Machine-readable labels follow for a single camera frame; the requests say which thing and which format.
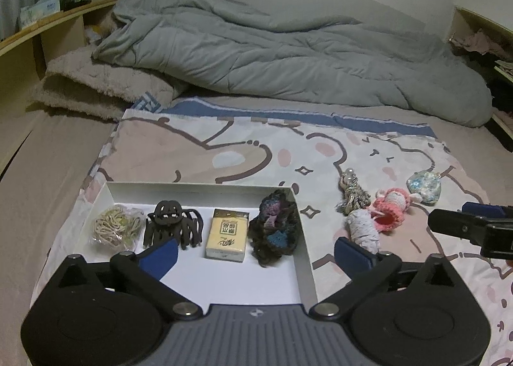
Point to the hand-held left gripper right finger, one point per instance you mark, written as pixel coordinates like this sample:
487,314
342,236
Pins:
352,257

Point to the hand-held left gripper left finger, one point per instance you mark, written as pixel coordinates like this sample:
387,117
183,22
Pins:
160,257

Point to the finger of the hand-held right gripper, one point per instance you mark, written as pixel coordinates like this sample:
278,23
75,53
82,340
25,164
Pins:
487,209
461,223

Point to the dark brown hair claw clip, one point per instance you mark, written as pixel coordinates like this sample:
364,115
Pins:
168,217

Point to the small yellow box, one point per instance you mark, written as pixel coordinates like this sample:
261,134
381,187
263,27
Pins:
226,235

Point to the dark multicolour scrunchie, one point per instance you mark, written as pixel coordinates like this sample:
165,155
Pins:
272,237

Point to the white shallow cardboard box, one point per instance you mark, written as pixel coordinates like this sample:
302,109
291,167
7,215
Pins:
240,281

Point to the pale lavender crochet roll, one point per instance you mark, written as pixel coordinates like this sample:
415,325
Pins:
362,229

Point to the pink crochet doll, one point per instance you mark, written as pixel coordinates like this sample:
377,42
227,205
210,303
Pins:
390,209

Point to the beige striped scrunchie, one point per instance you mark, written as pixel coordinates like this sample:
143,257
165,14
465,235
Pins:
354,193

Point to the folded pink clothes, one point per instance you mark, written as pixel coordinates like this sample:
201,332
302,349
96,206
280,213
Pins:
505,115

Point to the cartoon printed blanket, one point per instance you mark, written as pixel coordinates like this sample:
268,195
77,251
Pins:
240,149

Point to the folded beige clothes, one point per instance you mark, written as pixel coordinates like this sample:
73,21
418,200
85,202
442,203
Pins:
505,68

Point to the bed with taupe sheet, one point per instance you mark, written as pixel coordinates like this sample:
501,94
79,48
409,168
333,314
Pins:
52,157

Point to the pink crumpled clothes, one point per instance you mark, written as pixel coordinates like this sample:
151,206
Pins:
475,43

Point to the beige fluffy blanket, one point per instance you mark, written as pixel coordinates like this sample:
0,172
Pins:
92,85

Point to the wooden open shelf unit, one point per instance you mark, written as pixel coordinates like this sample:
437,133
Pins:
481,21

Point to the grey quilted comforter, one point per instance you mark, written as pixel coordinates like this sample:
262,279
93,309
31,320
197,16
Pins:
280,57

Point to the wooden bedside shelf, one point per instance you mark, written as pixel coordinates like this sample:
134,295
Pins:
24,61

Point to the tissue box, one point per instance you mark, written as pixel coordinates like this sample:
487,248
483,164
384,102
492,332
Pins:
40,13

